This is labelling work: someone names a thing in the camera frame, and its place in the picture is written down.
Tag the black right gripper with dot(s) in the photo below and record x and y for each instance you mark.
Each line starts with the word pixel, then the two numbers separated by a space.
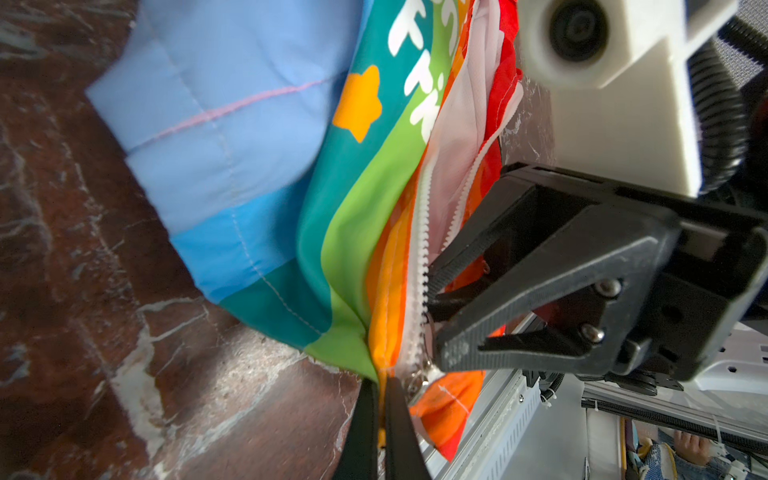
pixel 609 279

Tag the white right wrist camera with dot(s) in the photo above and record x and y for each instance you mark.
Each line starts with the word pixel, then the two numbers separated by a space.
pixel 621 98

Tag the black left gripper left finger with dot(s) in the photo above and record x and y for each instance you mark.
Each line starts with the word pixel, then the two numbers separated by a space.
pixel 359 456

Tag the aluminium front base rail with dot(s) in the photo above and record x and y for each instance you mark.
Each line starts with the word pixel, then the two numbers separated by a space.
pixel 513 435

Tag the rainbow striped kids jacket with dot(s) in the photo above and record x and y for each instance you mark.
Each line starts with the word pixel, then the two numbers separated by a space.
pixel 310 158

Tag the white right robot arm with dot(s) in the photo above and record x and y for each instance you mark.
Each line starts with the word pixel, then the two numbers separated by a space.
pixel 740 364

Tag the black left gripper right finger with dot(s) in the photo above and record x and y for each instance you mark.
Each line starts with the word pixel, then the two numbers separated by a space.
pixel 403 456

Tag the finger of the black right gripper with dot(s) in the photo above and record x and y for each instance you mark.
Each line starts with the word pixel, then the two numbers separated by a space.
pixel 515 217

